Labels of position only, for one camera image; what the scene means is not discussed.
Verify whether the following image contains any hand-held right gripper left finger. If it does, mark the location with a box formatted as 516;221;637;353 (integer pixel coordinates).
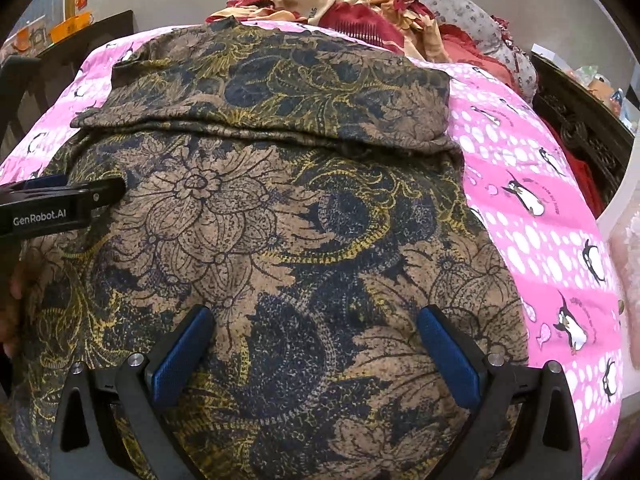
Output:
50;305;216;480

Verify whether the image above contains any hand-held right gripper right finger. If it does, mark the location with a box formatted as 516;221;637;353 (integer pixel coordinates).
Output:
417;305;583;480

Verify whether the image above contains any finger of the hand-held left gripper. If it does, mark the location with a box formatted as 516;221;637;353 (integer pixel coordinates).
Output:
67;176;127;212

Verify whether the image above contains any brown floral shirt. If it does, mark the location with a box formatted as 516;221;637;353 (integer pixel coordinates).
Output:
10;16;531;480

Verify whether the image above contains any person's left hand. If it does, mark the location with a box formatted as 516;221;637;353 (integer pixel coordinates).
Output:
0;260;27;361

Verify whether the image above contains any pink penguin print blanket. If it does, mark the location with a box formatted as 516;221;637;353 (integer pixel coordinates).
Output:
0;22;626;480

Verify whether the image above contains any orange box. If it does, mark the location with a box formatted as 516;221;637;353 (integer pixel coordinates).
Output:
50;11;95;43

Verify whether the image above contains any dark wooden side table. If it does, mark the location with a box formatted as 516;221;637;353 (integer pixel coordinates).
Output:
530;52;636;211

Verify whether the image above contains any red and yellow floral blanket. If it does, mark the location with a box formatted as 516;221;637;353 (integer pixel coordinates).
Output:
207;0;521;91

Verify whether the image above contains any grey floral pillow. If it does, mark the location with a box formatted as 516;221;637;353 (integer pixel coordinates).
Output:
227;0;538;106

